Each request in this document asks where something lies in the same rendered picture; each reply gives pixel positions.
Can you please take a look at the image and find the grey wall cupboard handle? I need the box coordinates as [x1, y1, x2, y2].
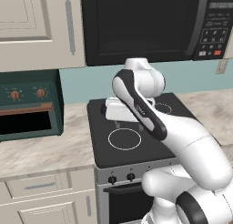
[65, 0, 76, 56]

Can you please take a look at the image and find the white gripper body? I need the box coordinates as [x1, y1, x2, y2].
[105, 101, 140, 123]

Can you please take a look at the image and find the cream drawer front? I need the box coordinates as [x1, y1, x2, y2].
[0, 171, 73, 201]

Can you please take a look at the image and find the copper toaster oven knob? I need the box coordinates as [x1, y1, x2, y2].
[35, 87, 47, 98]
[10, 89, 22, 101]

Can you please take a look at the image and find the black oven door handle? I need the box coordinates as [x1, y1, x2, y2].
[102, 181, 144, 195]

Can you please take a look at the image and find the cream wall cupboard door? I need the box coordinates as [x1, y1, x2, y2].
[0, 0, 86, 73]

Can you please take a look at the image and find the grey base cupboard handle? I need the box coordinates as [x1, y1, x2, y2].
[85, 194, 93, 219]

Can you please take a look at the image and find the grey drawer handle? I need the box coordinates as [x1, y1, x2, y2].
[24, 181, 57, 191]

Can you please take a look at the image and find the black microwave oven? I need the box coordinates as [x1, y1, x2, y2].
[80, 0, 233, 67]

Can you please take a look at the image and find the green toaster oven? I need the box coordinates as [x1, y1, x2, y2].
[0, 68, 65, 143]

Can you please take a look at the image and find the brown toaster oven handle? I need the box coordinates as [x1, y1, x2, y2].
[0, 102, 55, 117]

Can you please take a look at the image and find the beige wall socket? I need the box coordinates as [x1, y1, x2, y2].
[215, 58, 230, 76]

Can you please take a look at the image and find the cream base cupboard door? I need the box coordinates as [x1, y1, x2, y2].
[0, 189, 98, 224]

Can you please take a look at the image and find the black stove knob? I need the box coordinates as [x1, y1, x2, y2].
[126, 172, 137, 182]
[107, 175, 118, 186]

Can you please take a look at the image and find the black and steel stove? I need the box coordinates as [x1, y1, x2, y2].
[86, 92, 220, 224]

